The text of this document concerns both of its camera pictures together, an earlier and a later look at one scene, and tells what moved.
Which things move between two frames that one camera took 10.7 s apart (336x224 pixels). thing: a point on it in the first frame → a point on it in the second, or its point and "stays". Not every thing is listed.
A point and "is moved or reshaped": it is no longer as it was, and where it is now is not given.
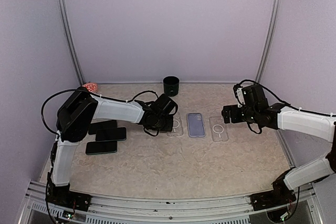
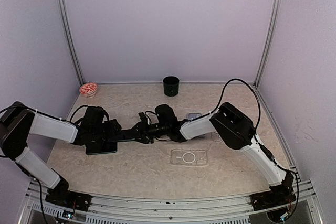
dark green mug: (171, 85) stays
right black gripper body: (249, 116) → (157, 130)
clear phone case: (177, 127) is moved or reshaped
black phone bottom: (95, 147) stays
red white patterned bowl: (92, 87) stays
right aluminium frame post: (274, 23) stays
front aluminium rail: (227, 209) stays
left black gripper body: (163, 125) → (99, 135)
